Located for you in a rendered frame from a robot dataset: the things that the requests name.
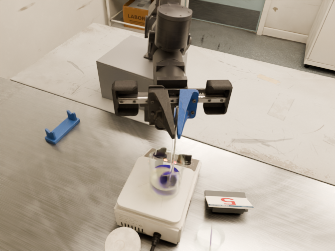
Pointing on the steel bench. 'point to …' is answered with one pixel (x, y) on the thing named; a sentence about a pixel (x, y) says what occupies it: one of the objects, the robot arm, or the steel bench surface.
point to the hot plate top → (139, 201)
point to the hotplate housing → (145, 222)
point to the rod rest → (62, 128)
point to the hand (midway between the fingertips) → (174, 119)
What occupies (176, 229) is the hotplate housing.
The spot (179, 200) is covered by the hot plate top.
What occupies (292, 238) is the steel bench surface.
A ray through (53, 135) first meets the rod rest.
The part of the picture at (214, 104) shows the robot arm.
